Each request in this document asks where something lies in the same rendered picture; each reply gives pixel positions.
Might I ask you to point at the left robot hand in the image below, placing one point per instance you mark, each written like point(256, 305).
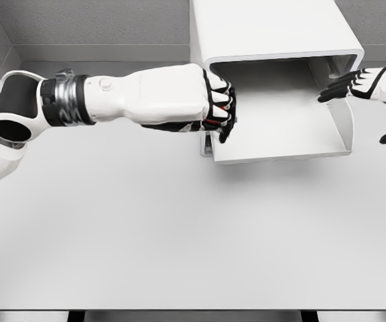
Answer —
point(176, 97)

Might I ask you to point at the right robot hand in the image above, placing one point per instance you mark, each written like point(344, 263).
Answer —
point(385, 84)

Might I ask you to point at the white cabinet drawer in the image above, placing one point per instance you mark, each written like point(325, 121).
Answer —
point(280, 127)

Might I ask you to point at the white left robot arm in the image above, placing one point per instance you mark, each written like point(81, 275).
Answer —
point(112, 97)

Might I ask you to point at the white tabletop storage cabinet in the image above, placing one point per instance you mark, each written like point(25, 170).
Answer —
point(266, 30)

